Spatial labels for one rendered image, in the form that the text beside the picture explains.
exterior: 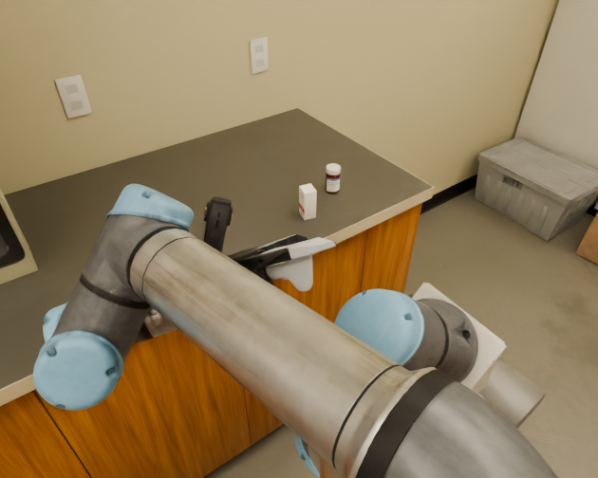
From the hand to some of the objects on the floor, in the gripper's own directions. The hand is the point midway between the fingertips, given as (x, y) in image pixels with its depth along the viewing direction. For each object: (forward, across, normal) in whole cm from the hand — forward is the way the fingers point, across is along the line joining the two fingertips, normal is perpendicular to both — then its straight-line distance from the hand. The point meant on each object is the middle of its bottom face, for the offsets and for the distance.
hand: (319, 235), depth 62 cm
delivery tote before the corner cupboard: (+179, -190, -45) cm, 265 cm away
